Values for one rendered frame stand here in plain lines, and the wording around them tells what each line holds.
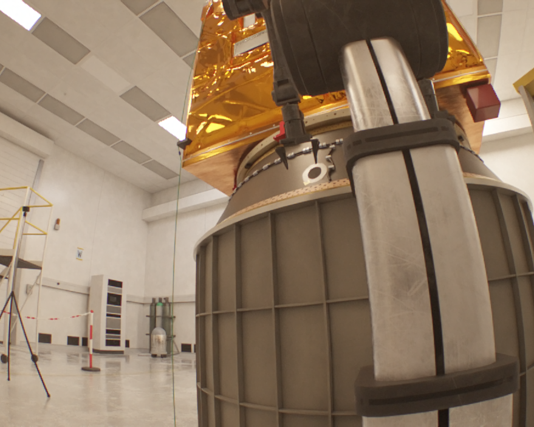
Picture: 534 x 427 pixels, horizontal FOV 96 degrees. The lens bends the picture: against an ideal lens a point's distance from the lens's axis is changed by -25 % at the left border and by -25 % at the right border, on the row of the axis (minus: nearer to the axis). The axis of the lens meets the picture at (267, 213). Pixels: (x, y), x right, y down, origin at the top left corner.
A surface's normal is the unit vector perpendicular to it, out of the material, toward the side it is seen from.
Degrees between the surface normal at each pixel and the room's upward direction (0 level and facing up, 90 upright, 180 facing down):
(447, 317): 90
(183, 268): 90
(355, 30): 138
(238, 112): 88
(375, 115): 90
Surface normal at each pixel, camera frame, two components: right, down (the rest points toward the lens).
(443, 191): -0.33, -0.33
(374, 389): -0.57, -0.28
